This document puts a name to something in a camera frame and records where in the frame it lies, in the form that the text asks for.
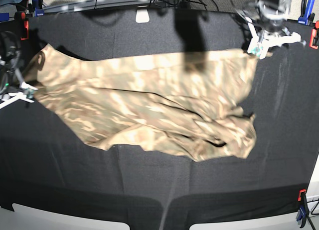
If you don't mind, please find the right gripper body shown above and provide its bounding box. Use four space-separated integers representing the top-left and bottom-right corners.
0 66 37 109

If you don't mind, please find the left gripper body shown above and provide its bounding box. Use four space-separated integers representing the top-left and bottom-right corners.
237 10 307 48

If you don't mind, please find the camouflage t-shirt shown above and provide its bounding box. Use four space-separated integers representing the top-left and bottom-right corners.
22 45 259 162

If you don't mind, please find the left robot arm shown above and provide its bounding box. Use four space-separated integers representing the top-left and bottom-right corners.
236 0 306 59

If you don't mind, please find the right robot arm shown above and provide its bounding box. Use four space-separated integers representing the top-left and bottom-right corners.
0 31 38 109

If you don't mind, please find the blue clamp top right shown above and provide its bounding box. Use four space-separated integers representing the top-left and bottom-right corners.
298 0 315 25

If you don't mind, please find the orange clamp far right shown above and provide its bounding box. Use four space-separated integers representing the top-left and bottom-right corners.
309 21 319 49

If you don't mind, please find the orange clamp far left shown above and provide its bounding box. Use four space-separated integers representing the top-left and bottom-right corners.
14 11 29 40

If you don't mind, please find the blue clamp top left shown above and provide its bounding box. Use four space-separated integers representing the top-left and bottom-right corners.
31 0 44 16

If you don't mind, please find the black table cloth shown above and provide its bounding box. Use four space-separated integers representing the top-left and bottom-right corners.
0 9 319 230

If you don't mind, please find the white tab on cloth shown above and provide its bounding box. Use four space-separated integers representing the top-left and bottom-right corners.
135 6 150 23

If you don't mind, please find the orange blue clamp bottom right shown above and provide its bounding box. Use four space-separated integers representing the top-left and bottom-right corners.
296 189 316 230

